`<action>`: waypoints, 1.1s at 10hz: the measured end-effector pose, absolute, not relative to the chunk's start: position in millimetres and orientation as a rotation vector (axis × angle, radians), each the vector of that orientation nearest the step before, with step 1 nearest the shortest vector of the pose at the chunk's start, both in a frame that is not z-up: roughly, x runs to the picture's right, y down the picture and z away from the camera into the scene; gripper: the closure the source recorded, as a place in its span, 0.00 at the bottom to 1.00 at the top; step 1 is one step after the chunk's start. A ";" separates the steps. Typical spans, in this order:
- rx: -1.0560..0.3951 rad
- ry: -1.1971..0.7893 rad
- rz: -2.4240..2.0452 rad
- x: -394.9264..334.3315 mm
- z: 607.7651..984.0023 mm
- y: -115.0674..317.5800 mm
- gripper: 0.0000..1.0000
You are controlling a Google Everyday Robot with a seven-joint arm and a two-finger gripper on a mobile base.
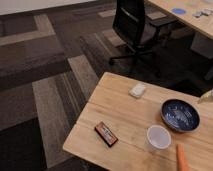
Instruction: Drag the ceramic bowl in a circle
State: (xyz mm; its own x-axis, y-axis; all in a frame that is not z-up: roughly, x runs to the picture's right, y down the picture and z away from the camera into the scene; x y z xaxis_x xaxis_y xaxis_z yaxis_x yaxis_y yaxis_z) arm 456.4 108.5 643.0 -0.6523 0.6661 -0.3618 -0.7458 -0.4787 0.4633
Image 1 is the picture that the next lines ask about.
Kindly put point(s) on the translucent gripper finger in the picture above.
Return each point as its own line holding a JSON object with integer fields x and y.
{"x": 206, "y": 97}

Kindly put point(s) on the blue ceramic bowl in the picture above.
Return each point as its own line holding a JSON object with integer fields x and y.
{"x": 180, "y": 115}

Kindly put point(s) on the small white packet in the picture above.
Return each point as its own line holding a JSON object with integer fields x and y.
{"x": 138, "y": 90}

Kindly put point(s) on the orange carrot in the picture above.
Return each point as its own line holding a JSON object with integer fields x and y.
{"x": 181, "y": 159}

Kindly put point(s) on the wooden desk in background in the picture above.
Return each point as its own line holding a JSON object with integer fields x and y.
{"x": 203, "y": 24}

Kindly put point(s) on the small grey object on desk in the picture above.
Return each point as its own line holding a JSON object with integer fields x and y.
{"x": 205, "y": 12}

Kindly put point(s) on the blue round disc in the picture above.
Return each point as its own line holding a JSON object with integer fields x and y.
{"x": 178, "y": 11}

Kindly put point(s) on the black office chair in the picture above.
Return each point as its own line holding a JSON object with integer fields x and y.
{"x": 141, "y": 36}

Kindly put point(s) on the brown chocolate bar box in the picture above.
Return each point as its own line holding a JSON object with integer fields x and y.
{"x": 106, "y": 134}

